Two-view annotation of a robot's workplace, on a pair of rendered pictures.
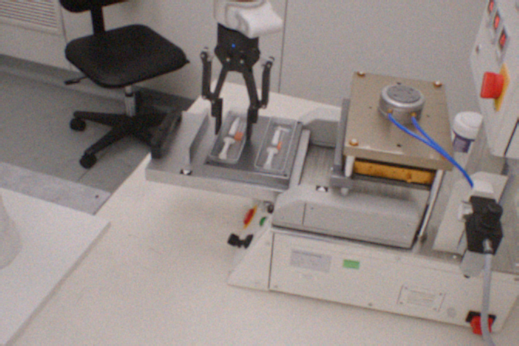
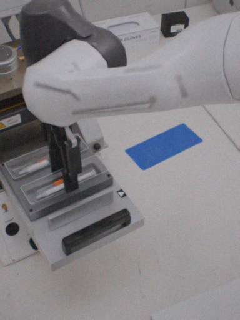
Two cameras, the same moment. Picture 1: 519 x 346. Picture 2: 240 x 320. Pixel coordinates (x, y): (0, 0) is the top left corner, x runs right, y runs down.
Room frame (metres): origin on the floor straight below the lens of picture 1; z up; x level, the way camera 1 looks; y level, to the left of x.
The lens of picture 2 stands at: (1.30, 0.65, 1.80)
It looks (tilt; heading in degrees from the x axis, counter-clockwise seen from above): 47 degrees down; 229
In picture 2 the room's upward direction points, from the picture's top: 1 degrees clockwise
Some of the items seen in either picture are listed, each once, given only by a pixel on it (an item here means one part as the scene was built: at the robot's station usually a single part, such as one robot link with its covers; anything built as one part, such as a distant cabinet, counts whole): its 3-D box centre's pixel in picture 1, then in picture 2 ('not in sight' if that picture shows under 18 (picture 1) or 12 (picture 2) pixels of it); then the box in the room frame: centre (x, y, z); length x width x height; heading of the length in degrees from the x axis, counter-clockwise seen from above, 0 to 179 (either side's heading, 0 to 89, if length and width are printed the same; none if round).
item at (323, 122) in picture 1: (353, 130); not in sight; (1.05, -0.20, 0.96); 0.25 x 0.05 x 0.07; 81
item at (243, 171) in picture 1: (255, 146); (55, 174); (0.94, 0.01, 0.98); 0.20 x 0.17 x 0.03; 171
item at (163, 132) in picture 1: (167, 130); (97, 230); (0.96, 0.19, 0.99); 0.15 x 0.02 x 0.04; 171
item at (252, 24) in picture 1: (247, 12); not in sight; (0.92, 0.04, 1.27); 0.13 x 0.12 x 0.05; 171
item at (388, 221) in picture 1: (340, 213); (73, 112); (0.77, -0.15, 0.96); 0.26 x 0.05 x 0.07; 81
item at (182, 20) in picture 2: not in sight; (174, 24); (0.11, -0.44, 0.83); 0.09 x 0.06 x 0.07; 155
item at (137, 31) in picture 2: not in sight; (124, 34); (0.30, -0.50, 0.83); 0.23 x 0.12 x 0.07; 161
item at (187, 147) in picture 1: (232, 147); (66, 191); (0.94, 0.06, 0.97); 0.30 x 0.22 x 0.08; 81
